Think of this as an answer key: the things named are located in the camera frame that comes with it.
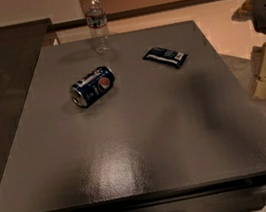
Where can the blue pepsi can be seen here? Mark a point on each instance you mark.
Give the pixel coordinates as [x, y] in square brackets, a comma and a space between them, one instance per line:
[94, 85]

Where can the dark blue snack packet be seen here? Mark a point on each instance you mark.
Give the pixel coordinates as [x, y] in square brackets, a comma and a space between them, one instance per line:
[166, 56]

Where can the clear plastic water bottle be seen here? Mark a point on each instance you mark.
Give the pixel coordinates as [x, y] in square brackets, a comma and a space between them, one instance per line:
[97, 23]

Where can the dark side counter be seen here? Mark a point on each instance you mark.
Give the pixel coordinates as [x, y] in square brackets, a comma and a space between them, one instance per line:
[20, 46]

